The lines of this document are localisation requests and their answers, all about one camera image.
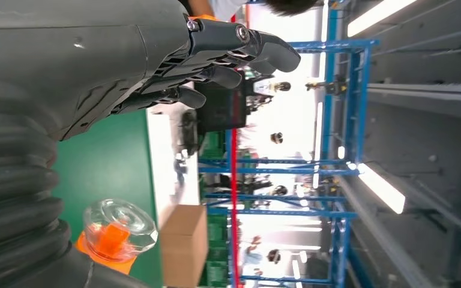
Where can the red barrier strip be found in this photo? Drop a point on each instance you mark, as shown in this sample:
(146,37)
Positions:
(234,159)

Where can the person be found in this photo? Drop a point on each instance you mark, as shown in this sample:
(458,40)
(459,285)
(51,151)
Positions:
(290,4)
(276,138)

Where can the green plastic crate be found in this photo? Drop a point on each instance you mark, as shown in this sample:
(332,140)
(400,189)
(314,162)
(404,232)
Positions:
(213,145)
(217,258)

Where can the blue steel rack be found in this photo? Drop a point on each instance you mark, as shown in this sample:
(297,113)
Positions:
(350,119)

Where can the orange detergent bottle clear cap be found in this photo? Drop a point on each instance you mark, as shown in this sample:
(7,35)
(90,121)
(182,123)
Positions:
(204,17)
(119,230)

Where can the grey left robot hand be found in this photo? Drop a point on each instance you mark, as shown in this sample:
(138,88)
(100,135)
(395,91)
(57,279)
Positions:
(75,51)

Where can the white humanoid robot black head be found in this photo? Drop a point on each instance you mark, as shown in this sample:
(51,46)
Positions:
(280,190)
(283,86)

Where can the black handheld controller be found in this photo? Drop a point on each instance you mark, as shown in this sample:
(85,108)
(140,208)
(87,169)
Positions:
(190,131)

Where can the brown cardboard box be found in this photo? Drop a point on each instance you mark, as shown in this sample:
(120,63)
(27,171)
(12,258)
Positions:
(184,246)

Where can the long ceiling light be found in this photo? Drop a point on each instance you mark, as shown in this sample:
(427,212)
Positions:
(381,188)
(377,14)

